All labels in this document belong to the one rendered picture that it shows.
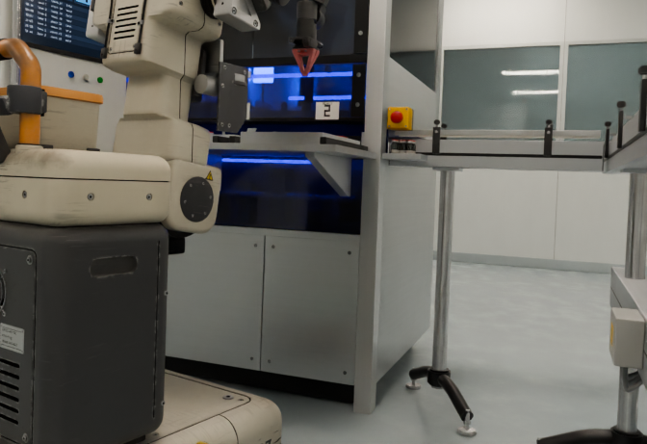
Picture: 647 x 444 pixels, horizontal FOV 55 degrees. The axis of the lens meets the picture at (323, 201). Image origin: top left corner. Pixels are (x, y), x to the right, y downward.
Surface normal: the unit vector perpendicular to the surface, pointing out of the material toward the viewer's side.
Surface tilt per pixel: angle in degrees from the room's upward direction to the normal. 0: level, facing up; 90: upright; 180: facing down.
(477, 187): 90
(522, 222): 90
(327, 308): 90
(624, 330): 90
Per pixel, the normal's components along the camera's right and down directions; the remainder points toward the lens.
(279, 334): -0.36, 0.01
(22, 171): -0.56, 0.00
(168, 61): 0.83, 0.05
